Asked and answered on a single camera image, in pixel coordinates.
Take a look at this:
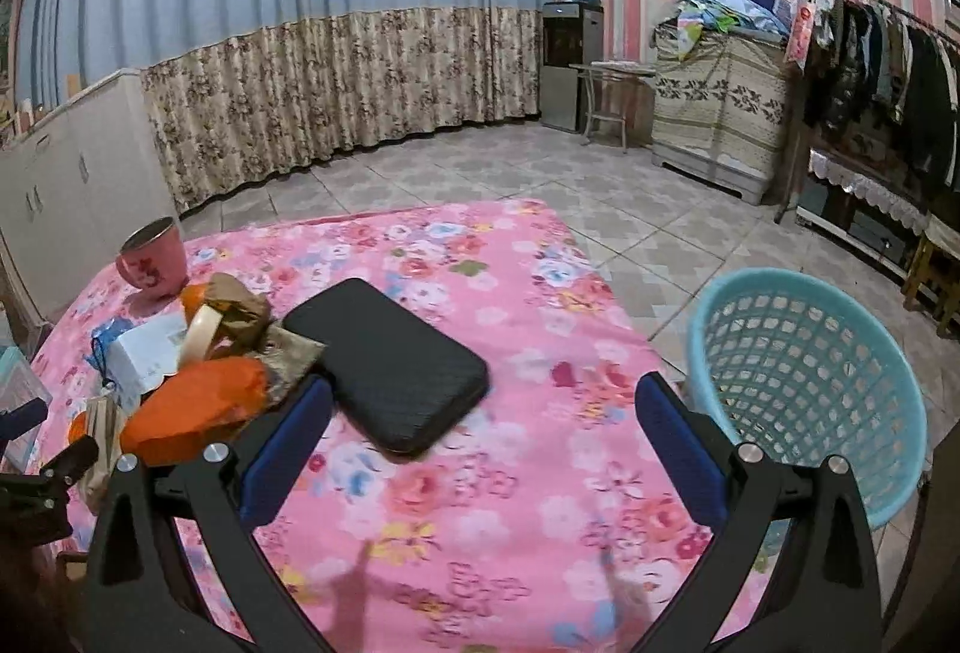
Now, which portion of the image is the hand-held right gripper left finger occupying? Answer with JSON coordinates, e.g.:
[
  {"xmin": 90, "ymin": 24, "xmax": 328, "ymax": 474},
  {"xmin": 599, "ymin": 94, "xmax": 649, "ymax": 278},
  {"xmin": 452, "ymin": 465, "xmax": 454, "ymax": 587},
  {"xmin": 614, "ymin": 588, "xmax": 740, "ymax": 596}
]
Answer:
[{"xmin": 86, "ymin": 374, "xmax": 335, "ymax": 653}]

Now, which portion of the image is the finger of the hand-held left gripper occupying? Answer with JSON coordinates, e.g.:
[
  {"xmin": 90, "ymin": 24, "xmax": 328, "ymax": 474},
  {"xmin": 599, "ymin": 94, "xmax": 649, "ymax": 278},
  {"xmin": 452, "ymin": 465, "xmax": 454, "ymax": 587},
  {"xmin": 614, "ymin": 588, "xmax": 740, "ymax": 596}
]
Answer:
[{"xmin": 37, "ymin": 434, "xmax": 100, "ymax": 485}]

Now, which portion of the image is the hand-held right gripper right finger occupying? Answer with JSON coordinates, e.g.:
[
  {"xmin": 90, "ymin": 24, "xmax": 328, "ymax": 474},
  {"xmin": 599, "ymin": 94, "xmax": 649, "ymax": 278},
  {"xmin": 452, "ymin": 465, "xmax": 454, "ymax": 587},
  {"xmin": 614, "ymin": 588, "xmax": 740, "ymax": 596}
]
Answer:
[{"xmin": 634, "ymin": 372, "xmax": 886, "ymax": 653}]

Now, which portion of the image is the small brown paper scrap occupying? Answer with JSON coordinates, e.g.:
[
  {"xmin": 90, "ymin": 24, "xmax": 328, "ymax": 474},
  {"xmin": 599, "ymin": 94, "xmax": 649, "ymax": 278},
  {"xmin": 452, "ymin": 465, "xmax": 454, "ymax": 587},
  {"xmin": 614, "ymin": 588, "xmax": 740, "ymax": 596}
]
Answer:
[{"xmin": 255, "ymin": 326, "xmax": 327, "ymax": 399}]

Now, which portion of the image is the orange plastic wrapper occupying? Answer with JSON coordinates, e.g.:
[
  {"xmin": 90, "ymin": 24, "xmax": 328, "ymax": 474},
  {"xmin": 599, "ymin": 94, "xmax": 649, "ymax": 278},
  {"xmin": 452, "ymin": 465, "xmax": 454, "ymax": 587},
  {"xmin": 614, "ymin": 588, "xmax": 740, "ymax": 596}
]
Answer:
[{"xmin": 120, "ymin": 357, "xmax": 271, "ymax": 466}]

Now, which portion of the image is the white round disc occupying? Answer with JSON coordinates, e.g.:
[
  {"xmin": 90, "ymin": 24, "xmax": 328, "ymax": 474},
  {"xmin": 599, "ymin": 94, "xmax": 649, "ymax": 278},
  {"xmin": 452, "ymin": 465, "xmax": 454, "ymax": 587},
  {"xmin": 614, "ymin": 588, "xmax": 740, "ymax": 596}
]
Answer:
[{"xmin": 176, "ymin": 304, "xmax": 226, "ymax": 373}]

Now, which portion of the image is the olive brown cloth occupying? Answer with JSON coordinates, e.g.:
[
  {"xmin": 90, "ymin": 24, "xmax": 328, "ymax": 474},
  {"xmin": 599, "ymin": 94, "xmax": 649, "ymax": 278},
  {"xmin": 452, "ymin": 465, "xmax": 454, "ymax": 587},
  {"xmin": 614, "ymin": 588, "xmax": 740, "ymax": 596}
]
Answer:
[{"xmin": 202, "ymin": 272, "xmax": 272, "ymax": 354}]

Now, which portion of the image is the light blue plastic basket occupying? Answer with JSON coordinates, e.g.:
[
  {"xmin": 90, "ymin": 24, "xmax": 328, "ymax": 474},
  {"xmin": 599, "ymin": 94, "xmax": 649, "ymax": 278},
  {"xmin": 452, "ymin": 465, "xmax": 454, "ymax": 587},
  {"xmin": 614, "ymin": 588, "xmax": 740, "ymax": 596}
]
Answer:
[{"xmin": 686, "ymin": 268, "xmax": 929, "ymax": 532}]

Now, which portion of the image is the beige paper bag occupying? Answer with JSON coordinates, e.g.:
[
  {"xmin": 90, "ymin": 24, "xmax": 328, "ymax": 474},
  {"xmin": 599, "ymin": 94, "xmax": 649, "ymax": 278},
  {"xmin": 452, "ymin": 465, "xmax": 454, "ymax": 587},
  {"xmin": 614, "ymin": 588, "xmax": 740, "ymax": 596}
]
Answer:
[{"xmin": 79, "ymin": 394, "xmax": 128, "ymax": 504}]

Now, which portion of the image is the clear plastic container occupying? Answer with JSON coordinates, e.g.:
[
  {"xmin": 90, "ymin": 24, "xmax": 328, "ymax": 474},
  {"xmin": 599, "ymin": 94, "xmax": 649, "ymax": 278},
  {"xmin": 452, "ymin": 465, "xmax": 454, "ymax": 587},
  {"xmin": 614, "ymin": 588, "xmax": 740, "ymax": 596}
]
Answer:
[{"xmin": 0, "ymin": 345, "xmax": 53, "ymax": 466}]

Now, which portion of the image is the blue plastic bag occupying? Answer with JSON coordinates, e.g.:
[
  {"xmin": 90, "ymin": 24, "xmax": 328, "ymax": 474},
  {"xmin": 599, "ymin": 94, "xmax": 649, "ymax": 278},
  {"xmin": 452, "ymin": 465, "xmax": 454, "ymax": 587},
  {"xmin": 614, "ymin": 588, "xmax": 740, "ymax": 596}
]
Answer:
[{"xmin": 86, "ymin": 315, "xmax": 137, "ymax": 378}]

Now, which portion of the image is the white cardboard box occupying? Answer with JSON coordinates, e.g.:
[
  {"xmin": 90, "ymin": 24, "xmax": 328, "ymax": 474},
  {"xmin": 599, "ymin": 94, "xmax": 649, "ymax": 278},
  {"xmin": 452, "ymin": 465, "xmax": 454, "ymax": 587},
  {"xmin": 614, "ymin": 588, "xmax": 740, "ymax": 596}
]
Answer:
[{"xmin": 105, "ymin": 315, "xmax": 188, "ymax": 408}]

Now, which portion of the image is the black textured case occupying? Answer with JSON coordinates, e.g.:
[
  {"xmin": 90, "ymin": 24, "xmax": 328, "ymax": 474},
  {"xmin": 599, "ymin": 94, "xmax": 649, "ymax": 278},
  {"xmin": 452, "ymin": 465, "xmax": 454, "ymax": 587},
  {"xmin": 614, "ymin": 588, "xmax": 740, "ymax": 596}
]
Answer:
[{"xmin": 281, "ymin": 278, "xmax": 492, "ymax": 459}]

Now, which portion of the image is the pink floral tablecloth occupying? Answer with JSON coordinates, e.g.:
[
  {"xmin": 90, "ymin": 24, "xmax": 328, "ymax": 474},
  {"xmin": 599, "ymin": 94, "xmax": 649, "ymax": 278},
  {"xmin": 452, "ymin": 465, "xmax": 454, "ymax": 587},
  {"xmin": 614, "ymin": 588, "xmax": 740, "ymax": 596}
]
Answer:
[{"xmin": 37, "ymin": 199, "xmax": 788, "ymax": 653}]

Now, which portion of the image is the pink cartoon mug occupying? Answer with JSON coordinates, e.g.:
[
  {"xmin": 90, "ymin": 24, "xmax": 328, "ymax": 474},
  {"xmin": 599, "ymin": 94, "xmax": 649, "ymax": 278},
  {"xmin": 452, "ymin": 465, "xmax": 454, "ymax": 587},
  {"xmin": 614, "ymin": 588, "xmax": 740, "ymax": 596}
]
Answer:
[{"xmin": 116, "ymin": 216, "xmax": 188, "ymax": 301}]

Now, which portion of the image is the white cabinet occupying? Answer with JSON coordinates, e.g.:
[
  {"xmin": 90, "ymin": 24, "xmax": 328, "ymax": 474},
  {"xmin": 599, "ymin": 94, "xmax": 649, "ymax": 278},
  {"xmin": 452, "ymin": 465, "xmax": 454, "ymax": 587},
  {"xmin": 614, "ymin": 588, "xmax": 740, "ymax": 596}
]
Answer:
[{"xmin": 0, "ymin": 69, "xmax": 177, "ymax": 324}]

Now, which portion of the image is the lace-covered low shelf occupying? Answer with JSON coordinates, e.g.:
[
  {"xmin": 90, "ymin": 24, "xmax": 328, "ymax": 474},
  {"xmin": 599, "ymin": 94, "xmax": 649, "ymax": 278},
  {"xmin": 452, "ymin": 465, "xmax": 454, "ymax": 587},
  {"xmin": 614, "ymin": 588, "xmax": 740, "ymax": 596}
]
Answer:
[{"xmin": 795, "ymin": 146, "xmax": 931, "ymax": 271}]

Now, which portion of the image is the wooden stool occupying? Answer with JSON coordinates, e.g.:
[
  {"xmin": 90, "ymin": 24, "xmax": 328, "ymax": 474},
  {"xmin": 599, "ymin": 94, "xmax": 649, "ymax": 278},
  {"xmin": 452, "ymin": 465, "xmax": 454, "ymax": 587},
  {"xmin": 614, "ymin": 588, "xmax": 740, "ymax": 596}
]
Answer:
[{"xmin": 904, "ymin": 214, "xmax": 960, "ymax": 335}]

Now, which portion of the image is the cloth-covered chest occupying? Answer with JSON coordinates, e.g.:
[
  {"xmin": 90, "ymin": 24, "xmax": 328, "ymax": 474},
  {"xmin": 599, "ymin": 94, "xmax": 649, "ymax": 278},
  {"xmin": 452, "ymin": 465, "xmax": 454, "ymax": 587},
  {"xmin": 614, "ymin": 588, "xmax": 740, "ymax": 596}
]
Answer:
[{"xmin": 651, "ymin": 19, "xmax": 796, "ymax": 204}]

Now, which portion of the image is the small metal side table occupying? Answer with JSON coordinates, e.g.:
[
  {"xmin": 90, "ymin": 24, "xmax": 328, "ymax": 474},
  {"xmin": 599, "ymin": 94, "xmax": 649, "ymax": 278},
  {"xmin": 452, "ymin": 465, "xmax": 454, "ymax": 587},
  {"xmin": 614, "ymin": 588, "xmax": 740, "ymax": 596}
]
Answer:
[{"xmin": 570, "ymin": 60, "xmax": 657, "ymax": 151}]

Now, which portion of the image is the grey water dispenser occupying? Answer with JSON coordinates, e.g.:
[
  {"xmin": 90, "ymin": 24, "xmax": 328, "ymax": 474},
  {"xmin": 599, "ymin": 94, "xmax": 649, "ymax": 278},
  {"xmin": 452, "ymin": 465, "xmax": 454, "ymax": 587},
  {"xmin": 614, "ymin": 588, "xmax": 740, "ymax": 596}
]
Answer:
[{"xmin": 541, "ymin": 0, "xmax": 605, "ymax": 133}]

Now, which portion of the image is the blue and floral curtain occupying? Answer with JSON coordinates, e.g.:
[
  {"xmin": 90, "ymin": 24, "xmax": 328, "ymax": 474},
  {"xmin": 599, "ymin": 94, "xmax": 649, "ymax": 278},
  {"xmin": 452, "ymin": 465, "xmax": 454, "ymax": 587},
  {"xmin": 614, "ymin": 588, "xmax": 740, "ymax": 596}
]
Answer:
[{"xmin": 15, "ymin": 0, "xmax": 557, "ymax": 219}]

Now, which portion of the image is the clothes rack with hanging clothes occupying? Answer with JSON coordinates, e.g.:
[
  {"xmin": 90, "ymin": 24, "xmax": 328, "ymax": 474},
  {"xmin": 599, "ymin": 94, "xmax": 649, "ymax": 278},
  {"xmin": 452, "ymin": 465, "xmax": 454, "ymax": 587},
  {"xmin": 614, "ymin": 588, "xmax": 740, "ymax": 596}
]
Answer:
[{"xmin": 787, "ymin": 0, "xmax": 960, "ymax": 189}]

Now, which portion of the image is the red hanging bag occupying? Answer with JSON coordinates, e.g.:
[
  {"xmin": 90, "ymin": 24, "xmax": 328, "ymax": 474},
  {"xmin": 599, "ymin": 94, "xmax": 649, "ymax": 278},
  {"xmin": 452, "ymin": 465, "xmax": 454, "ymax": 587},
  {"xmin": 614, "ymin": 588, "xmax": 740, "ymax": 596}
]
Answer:
[{"xmin": 784, "ymin": 0, "xmax": 818, "ymax": 73}]

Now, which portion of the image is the pile of folded clothes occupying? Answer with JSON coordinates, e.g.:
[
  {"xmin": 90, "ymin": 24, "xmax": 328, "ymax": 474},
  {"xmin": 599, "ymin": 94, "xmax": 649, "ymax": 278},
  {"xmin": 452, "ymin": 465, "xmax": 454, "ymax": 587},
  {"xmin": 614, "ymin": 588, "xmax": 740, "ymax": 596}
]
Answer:
[{"xmin": 671, "ymin": 0, "xmax": 796, "ymax": 61}]

